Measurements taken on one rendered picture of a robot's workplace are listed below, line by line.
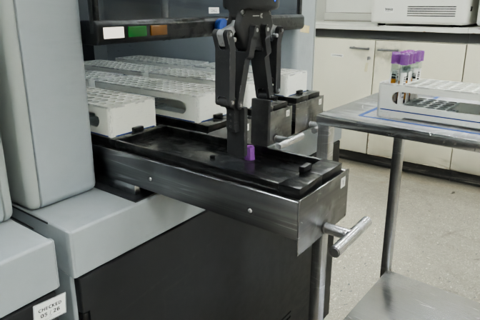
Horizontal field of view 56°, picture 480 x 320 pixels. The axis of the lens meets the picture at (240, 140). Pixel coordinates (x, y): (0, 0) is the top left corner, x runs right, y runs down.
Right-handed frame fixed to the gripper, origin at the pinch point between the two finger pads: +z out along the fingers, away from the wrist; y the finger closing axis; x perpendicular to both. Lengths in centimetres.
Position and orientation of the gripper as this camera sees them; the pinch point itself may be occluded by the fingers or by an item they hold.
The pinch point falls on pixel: (249, 128)
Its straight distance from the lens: 65.4
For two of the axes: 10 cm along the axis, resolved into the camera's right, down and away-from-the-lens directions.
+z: -0.1, 9.6, 2.9
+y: -6.0, 2.3, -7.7
